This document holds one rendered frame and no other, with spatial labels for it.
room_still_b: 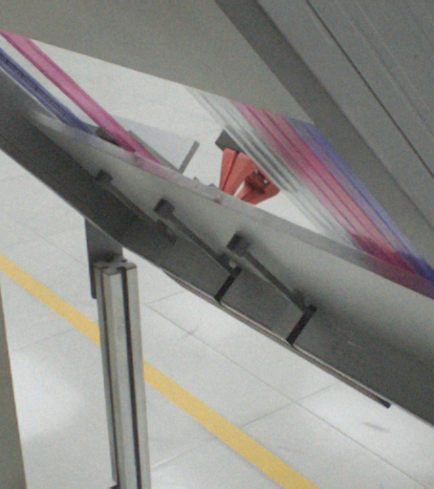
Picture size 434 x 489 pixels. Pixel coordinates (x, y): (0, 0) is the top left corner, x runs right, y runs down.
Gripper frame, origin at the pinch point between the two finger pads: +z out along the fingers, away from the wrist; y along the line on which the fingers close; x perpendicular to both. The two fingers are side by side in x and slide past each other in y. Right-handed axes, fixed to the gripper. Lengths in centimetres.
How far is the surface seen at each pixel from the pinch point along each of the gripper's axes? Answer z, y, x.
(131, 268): 10.2, -10.3, 2.4
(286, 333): 8.3, 20.9, -3.3
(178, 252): 6.6, 1.6, -3.2
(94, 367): 28, -89, 73
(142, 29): 5, 40, -45
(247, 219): 4.9, 27.6, -21.6
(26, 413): 43, -82, 59
